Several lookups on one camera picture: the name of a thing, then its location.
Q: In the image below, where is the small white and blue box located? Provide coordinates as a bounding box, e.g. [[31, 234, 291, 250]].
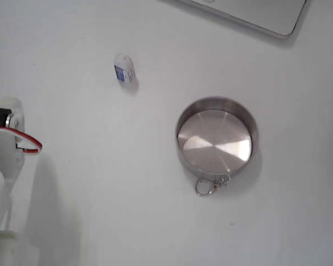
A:
[[113, 52, 135, 84]]

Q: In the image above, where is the round metal bowl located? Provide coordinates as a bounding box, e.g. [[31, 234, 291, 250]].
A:
[[175, 95, 259, 178]]

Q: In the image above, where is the metal keyring clasp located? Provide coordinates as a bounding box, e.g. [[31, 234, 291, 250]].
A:
[[194, 174, 232, 198]]

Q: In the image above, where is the silver laptop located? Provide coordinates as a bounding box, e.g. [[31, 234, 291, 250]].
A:
[[158, 0, 309, 37]]

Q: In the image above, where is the red white black servo cable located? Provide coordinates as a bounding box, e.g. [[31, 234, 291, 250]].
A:
[[0, 129, 44, 156]]

